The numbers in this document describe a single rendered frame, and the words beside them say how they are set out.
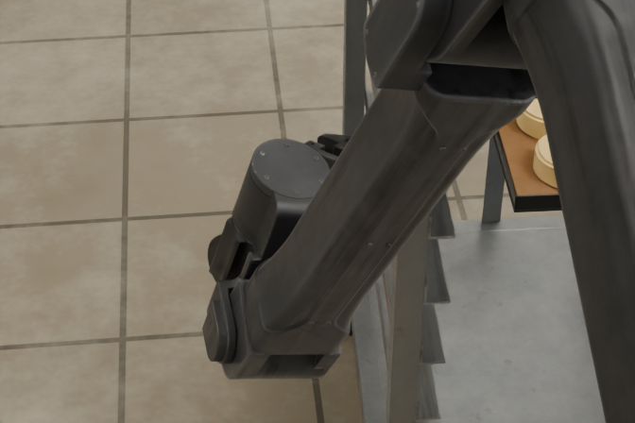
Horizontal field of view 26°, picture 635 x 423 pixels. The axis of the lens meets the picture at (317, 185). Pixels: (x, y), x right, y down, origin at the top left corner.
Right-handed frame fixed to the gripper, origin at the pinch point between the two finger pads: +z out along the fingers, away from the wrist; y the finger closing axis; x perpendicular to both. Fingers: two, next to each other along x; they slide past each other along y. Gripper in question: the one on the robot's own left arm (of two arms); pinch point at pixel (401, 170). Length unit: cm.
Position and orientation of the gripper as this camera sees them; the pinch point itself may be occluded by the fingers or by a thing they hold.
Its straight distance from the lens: 113.1
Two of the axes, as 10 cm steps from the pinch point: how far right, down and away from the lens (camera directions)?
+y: 0.3, 8.7, 4.9
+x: 7.5, 3.1, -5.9
